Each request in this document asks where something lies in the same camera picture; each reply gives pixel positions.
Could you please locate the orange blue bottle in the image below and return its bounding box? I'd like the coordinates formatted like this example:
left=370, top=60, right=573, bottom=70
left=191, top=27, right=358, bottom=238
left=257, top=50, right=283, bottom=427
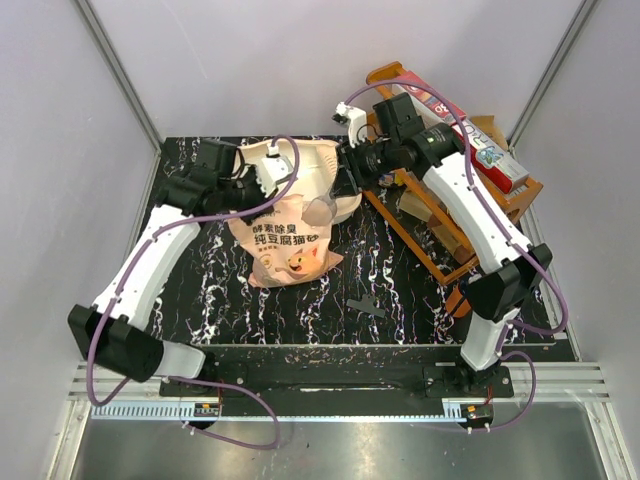
left=445, top=285, right=471, bottom=318

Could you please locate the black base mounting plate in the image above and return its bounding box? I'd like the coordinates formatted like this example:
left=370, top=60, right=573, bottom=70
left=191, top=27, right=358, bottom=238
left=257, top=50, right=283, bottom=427
left=158, top=344, right=516, bottom=419

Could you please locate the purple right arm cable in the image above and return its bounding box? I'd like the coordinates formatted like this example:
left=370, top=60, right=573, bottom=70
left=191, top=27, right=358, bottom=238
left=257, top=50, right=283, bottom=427
left=344, top=79, right=570, bottom=434

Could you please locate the orange wooden rack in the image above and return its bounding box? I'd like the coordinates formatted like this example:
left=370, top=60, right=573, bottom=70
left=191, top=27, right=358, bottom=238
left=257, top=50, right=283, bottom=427
left=349, top=60, right=544, bottom=314

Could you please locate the pink cat litter bag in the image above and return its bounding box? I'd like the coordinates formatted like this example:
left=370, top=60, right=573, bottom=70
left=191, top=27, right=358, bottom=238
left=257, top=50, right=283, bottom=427
left=227, top=195, right=343, bottom=288

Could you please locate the clear plastic scoop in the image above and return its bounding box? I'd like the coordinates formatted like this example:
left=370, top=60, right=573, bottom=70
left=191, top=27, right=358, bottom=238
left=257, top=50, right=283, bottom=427
left=301, top=188, right=338, bottom=227

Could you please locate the light wooden block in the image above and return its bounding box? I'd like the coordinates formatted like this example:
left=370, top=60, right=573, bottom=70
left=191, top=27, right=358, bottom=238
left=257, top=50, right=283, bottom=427
left=398, top=191, right=440, bottom=227

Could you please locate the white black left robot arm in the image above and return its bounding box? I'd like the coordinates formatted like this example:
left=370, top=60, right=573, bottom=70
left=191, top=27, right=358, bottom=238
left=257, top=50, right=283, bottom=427
left=68, top=140, right=277, bottom=396

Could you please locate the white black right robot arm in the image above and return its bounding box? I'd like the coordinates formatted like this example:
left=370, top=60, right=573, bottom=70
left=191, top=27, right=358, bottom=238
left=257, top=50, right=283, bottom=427
left=333, top=93, right=552, bottom=396

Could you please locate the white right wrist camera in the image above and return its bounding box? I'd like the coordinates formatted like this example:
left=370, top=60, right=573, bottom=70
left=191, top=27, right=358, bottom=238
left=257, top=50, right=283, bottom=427
left=332, top=102, right=367, bottom=148

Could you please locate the black plastic clip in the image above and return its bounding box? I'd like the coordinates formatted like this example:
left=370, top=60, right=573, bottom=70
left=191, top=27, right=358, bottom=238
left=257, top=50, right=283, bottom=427
left=346, top=295, right=386, bottom=318

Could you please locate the red white toothpaste box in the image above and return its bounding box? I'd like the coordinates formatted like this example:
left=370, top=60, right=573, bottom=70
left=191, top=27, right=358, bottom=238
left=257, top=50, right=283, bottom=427
left=390, top=71, right=467, bottom=138

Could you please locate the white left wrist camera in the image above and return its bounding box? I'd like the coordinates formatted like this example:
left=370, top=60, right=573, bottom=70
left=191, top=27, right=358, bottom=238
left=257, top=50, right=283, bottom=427
left=254, top=145, right=294, bottom=197

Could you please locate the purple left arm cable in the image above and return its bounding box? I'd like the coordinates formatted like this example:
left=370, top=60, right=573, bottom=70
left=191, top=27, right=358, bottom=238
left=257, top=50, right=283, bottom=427
left=85, top=133, right=301, bottom=450

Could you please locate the red white long box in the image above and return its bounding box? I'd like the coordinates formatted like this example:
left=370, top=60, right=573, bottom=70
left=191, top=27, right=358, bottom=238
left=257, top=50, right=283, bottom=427
left=462, top=119, right=529, bottom=194

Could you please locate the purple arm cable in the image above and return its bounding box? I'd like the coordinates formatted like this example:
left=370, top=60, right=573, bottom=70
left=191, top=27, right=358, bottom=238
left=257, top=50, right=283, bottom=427
left=344, top=79, right=570, bottom=434
left=85, top=133, right=301, bottom=450

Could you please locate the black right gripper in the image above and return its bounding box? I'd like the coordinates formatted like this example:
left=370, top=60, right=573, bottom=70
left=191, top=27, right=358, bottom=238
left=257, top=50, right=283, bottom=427
left=330, top=135, right=399, bottom=199

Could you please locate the white cable duct rail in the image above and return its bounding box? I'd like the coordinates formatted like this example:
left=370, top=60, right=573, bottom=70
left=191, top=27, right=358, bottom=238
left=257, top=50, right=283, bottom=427
left=91, top=393, right=485, bottom=423

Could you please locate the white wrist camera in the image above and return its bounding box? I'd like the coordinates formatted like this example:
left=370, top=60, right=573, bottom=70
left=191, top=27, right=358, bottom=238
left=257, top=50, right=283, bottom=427
left=254, top=145, right=294, bottom=197
left=332, top=102, right=367, bottom=148

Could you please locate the beige plastic litter box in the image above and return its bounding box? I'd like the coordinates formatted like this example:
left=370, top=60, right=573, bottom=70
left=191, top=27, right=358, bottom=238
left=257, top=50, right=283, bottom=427
left=237, top=139, right=361, bottom=226

